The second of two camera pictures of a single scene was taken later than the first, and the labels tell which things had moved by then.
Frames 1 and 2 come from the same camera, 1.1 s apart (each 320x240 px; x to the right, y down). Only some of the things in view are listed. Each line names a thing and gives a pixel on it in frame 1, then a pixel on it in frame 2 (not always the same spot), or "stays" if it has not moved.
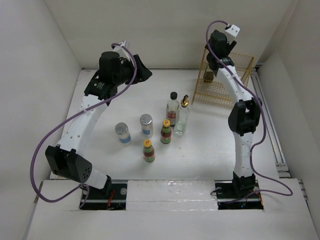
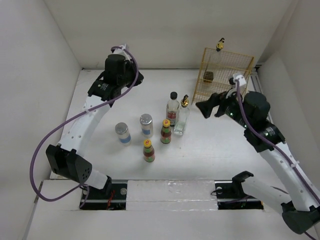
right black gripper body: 229,47 → 230,107
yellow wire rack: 211,90 stays
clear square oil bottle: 182,116 stays
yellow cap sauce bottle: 166,132 stays
